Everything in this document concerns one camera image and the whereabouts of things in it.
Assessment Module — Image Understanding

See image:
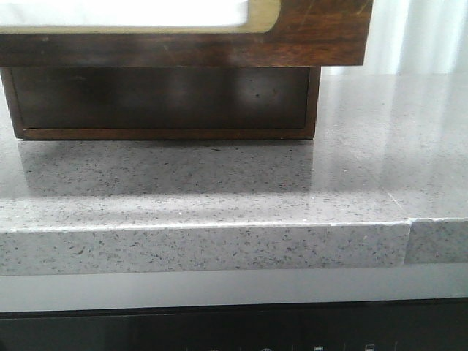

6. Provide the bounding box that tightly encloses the dark brown wooden drawer cabinet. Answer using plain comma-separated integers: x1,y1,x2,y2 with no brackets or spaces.
1,67,320,140

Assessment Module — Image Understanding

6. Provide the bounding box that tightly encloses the white curtain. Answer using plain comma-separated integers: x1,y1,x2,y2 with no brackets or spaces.
322,1,467,76

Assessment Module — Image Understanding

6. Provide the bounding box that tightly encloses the black appliance control panel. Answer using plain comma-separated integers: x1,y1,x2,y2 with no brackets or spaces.
1,298,467,350

